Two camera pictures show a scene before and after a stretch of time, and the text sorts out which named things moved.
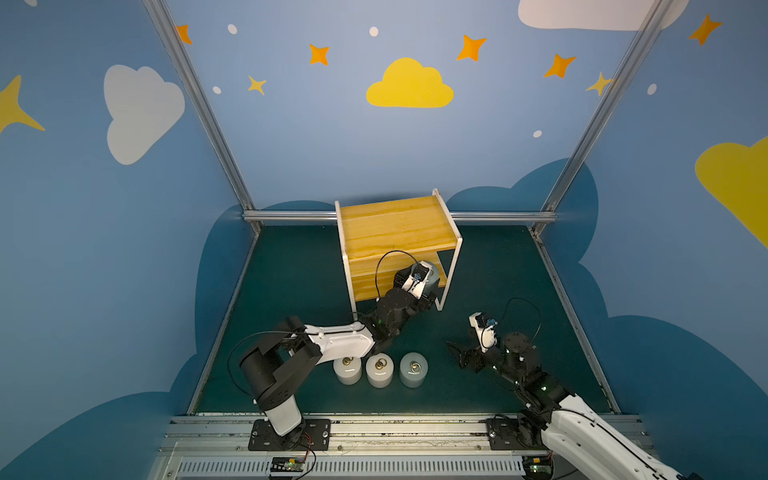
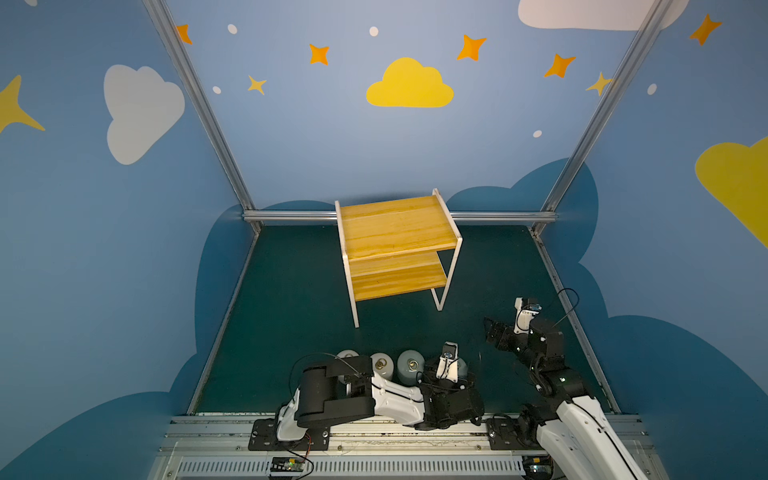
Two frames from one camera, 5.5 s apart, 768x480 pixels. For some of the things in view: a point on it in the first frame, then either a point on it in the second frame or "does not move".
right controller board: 537,467 does not move
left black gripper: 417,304 to 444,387
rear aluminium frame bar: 451,216 does not move
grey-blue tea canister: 413,369 does not move
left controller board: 287,466 does not move
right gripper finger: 456,351 to 491,331
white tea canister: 379,369 does not move
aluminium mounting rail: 368,447 does not move
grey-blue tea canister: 433,276 to 462,369
